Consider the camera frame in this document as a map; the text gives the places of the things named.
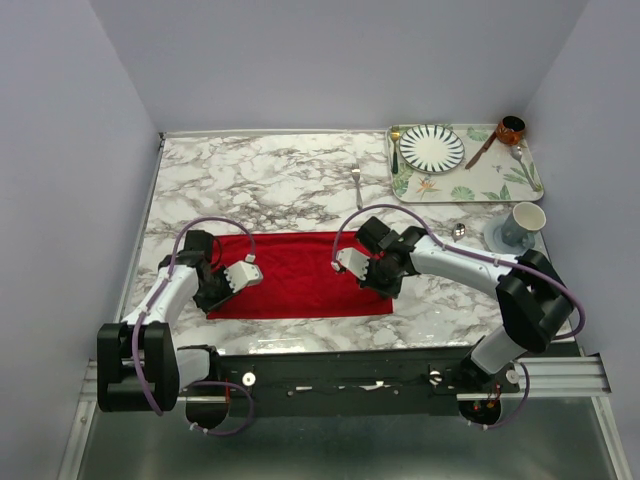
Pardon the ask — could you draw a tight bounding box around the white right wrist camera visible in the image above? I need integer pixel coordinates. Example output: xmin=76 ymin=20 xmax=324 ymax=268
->
xmin=332 ymin=247 xmax=371 ymax=280

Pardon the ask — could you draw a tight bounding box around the aluminium frame rail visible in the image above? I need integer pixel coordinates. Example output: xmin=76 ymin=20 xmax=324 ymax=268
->
xmin=79 ymin=352 xmax=614 ymax=401

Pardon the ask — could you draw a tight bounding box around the striped white plate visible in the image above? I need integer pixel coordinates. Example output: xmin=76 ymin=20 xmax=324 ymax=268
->
xmin=397 ymin=124 xmax=465 ymax=174

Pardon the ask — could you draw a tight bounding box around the brown handled knife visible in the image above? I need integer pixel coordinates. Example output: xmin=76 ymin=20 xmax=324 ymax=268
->
xmin=465 ymin=132 xmax=496 ymax=170

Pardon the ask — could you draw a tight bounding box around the floral serving tray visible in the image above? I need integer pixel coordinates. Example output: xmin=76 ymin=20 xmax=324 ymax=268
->
xmin=391 ymin=124 xmax=544 ymax=204

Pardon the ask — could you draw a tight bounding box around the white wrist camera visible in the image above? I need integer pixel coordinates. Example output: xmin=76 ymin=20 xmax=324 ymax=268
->
xmin=332 ymin=247 xmax=371 ymax=280
xmin=224 ymin=260 xmax=263 ymax=293

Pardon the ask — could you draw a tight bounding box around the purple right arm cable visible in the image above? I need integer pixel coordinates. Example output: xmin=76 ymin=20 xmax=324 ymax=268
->
xmin=331 ymin=203 xmax=587 ymax=431

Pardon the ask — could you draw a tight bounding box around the grey white mug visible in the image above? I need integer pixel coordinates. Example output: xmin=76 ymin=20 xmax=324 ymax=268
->
xmin=500 ymin=202 xmax=547 ymax=246

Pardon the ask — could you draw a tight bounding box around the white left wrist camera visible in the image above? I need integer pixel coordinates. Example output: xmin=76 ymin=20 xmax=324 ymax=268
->
xmin=224 ymin=260 xmax=263 ymax=293

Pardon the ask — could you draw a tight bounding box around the silver spoon on table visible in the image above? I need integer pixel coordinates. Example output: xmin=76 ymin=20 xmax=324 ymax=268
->
xmin=451 ymin=223 xmax=467 ymax=243

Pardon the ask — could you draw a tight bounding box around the silver spoon on tray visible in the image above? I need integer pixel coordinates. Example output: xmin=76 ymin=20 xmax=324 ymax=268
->
xmin=510 ymin=144 xmax=533 ymax=183

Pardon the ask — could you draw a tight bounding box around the gold fork green handle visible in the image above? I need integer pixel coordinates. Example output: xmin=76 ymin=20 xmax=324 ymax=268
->
xmin=390 ymin=125 xmax=401 ymax=175

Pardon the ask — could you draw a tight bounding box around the orange black cup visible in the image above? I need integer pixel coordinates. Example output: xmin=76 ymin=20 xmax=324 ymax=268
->
xmin=495 ymin=115 xmax=526 ymax=146

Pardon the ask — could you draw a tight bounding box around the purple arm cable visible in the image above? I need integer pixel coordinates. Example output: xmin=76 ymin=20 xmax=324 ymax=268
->
xmin=331 ymin=203 xmax=587 ymax=431
xmin=130 ymin=216 xmax=257 ymax=437

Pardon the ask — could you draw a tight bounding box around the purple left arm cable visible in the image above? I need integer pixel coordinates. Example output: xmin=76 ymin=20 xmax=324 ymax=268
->
xmin=130 ymin=216 xmax=257 ymax=437

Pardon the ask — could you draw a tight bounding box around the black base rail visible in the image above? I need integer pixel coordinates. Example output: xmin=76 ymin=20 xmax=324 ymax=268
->
xmin=185 ymin=347 xmax=520 ymax=418

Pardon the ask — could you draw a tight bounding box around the silver fork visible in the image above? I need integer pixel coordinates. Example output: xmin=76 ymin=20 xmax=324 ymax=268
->
xmin=351 ymin=163 xmax=363 ymax=210

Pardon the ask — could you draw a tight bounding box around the red cloth napkin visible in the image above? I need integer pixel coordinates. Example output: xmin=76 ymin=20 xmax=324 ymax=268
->
xmin=207 ymin=232 xmax=393 ymax=320

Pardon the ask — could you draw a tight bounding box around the grey saucer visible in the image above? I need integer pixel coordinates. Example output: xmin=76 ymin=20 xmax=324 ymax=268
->
xmin=483 ymin=214 xmax=536 ymax=255

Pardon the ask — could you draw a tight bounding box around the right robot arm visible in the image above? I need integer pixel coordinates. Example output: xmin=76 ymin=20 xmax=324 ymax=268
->
xmin=352 ymin=217 xmax=574 ymax=392

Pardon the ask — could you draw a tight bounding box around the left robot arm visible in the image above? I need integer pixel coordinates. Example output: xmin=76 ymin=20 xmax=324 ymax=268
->
xmin=97 ymin=230 xmax=234 ymax=413

